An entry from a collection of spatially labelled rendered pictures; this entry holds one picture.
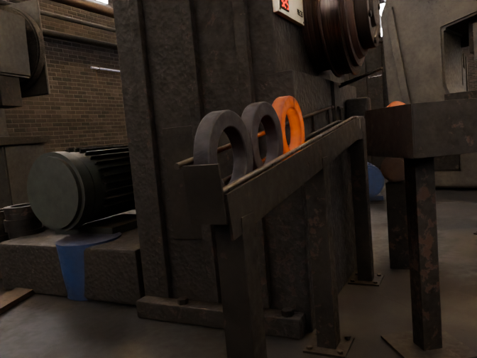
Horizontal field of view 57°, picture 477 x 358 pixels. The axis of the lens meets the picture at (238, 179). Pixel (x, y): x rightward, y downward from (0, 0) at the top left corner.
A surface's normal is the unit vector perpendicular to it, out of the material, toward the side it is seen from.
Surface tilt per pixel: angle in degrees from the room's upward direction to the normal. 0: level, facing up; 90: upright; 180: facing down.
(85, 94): 90
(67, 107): 90
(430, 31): 90
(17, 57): 92
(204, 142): 68
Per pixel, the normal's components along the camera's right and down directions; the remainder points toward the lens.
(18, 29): 0.96, -0.03
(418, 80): -0.65, 0.13
